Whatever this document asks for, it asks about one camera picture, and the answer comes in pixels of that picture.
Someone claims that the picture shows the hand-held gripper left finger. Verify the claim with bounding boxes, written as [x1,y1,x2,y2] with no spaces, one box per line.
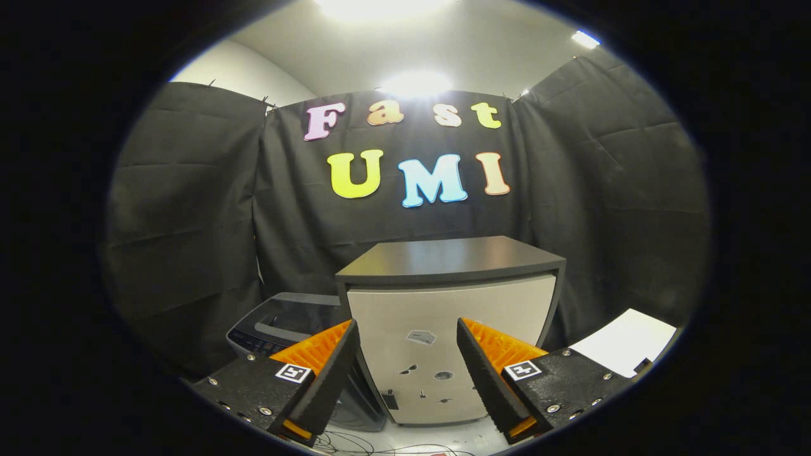
[190,319,361,447]

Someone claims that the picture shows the white flat board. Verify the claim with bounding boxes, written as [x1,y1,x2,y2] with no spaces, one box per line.
[568,308,677,379]

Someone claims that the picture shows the black floor cables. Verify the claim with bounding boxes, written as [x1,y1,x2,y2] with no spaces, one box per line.
[312,429,476,456]

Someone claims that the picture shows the beige cabinet with dark top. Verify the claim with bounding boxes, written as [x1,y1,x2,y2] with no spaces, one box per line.
[335,236,568,426]

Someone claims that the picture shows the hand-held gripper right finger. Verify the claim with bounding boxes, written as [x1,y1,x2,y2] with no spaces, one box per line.
[456,317,634,446]

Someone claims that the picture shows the grey washing machine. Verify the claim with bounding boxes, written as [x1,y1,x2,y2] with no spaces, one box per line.
[226,292,387,433]

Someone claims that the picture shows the large ceiling light panel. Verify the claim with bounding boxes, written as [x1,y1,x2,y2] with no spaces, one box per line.
[316,0,457,21]

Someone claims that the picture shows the dark washing machine lid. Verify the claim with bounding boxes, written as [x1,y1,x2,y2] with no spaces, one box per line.
[253,293,349,346]

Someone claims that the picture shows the black backdrop cloth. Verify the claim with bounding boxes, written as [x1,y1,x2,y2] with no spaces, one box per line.
[101,47,713,381]

